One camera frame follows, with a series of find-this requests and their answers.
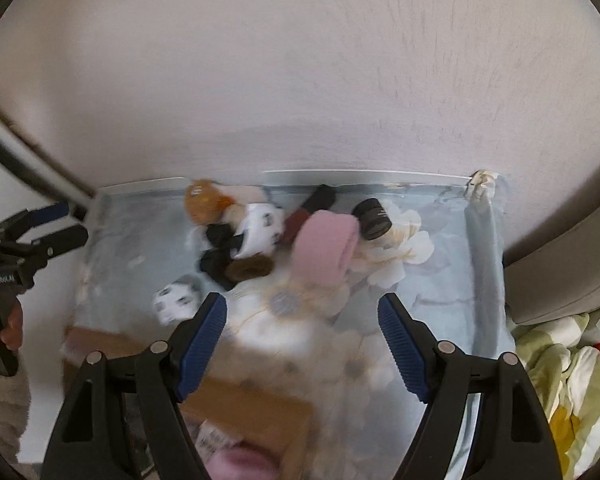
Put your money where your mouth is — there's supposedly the person's left hand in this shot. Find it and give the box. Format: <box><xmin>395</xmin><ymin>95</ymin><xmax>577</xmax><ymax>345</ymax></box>
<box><xmin>0</xmin><ymin>304</ymin><xmax>25</xmax><ymax>352</ymax></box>

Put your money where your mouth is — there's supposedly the cardboard box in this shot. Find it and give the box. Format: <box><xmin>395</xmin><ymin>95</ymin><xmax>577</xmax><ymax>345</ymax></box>
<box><xmin>62</xmin><ymin>327</ymin><xmax>315</xmax><ymax>480</ymax></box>

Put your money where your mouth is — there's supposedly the white panda print sock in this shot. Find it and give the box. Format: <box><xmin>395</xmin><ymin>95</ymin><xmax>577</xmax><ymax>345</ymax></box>
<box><xmin>232</xmin><ymin>203</ymin><xmax>287</xmax><ymax>260</ymax></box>

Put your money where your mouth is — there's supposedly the black round jar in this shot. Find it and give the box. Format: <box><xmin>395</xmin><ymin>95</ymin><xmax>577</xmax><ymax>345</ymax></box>
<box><xmin>352</xmin><ymin>198</ymin><xmax>392</xmax><ymax>241</ymax></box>

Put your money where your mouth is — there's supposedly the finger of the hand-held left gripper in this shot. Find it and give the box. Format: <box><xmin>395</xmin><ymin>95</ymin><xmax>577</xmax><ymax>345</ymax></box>
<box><xmin>0</xmin><ymin>202</ymin><xmax>89</xmax><ymax>244</ymax></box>
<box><xmin>27</xmin><ymin>225</ymin><xmax>90</xmax><ymax>269</ymax></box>

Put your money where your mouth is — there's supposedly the brown bear plush sock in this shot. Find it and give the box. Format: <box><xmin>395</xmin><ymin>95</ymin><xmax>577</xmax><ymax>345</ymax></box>
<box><xmin>184</xmin><ymin>178</ymin><xmax>231</xmax><ymax>226</ymax></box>

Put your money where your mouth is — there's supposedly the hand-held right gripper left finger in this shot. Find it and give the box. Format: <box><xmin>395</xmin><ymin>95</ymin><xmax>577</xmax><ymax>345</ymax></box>
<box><xmin>42</xmin><ymin>291</ymin><xmax>228</xmax><ymax>480</ymax></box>

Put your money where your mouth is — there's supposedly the light blue floral tablecloth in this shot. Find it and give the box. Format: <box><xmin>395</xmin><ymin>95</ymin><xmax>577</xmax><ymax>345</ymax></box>
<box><xmin>62</xmin><ymin>175</ymin><xmax>511</xmax><ymax>480</ymax></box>

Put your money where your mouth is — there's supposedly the white patterned sock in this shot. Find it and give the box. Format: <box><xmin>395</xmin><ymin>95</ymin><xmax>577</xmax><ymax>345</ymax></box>
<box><xmin>152</xmin><ymin>276</ymin><xmax>203</xmax><ymax>325</ymax></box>

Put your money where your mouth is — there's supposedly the grey metal pole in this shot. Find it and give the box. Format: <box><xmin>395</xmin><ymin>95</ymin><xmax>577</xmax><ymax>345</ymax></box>
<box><xmin>0</xmin><ymin>92</ymin><xmax>98</xmax><ymax>211</ymax></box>

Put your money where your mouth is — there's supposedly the beige upholstered sofa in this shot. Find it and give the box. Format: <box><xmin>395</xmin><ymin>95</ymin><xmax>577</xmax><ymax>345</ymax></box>
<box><xmin>502</xmin><ymin>150</ymin><xmax>600</xmax><ymax>326</ymax></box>

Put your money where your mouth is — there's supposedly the cream fuzzy sock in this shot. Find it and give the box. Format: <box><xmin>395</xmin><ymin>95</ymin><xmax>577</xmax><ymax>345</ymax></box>
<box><xmin>220</xmin><ymin>184</ymin><xmax>266</xmax><ymax>221</ymax></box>

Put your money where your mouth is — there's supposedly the pink fuzzy sock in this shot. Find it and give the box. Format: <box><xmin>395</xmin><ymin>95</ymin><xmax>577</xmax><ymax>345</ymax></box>
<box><xmin>292</xmin><ymin>210</ymin><xmax>361</xmax><ymax>288</ymax></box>
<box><xmin>207</xmin><ymin>447</ymin><xmax>281</xmax><ymax>480</ymax></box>

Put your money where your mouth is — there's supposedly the black sock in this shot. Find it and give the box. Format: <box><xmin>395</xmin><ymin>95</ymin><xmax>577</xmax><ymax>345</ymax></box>
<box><xmin>198</xmin><ymin>222</ymin><xmax>246</xmax><ymax>291</ymax></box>

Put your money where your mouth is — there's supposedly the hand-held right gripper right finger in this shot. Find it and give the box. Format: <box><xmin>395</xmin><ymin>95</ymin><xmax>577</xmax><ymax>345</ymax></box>
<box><xmin>378</xmin><ymin>292</ymin><xmax>564</xmax><ymax>480</ymax></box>

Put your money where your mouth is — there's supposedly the green yellow floral blanket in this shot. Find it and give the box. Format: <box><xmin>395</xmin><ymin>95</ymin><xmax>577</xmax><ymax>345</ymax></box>
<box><xmin>510</xmin><ymin>305</ymin><xmax>600</xmax><ymax>480</ymax></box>

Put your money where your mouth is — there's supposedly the dark red sock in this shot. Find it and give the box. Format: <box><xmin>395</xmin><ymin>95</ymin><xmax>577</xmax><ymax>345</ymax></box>
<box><xmin>285</xmin><ymin>184</ymin><xmax>337</xmax><ymax>248</ymax></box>

